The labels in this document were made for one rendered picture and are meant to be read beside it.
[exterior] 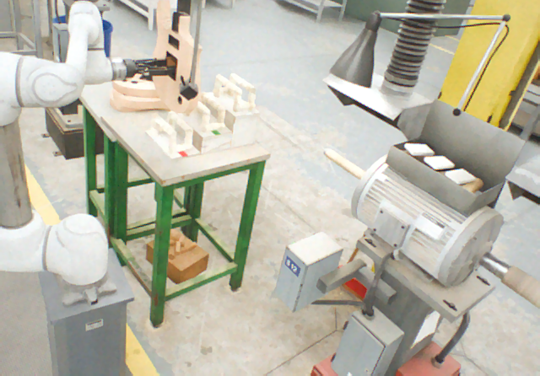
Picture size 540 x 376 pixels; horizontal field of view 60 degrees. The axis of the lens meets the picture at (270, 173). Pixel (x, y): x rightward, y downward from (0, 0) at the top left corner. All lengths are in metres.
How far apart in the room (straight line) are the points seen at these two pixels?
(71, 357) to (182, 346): 0.75
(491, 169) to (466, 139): 0.11
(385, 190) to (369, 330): 0.43
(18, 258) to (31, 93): 0.61
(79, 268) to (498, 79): 1.82
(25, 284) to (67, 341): 1.05
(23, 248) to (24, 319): 1.06
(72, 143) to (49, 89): 2.53
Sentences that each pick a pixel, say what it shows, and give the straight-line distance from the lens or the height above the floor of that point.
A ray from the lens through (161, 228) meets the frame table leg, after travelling 2.10.
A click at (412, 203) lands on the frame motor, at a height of 1.32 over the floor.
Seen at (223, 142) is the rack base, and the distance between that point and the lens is 2.17.
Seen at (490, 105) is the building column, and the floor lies 1.37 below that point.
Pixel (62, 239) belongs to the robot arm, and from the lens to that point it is 1.64.
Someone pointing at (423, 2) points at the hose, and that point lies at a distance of 1.44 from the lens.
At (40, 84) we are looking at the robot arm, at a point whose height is 1.51.
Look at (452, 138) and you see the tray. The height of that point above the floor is 1.48.
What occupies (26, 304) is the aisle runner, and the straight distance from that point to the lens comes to 2.75.
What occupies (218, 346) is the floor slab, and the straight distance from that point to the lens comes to 2.53.
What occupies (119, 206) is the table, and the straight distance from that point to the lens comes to 2.60.
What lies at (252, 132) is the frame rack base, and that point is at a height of 1.00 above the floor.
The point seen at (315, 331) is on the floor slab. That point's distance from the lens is 2.71.
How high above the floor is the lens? 2.00
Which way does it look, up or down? 31 degrees down
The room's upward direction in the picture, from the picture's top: 12 degrees clockwise
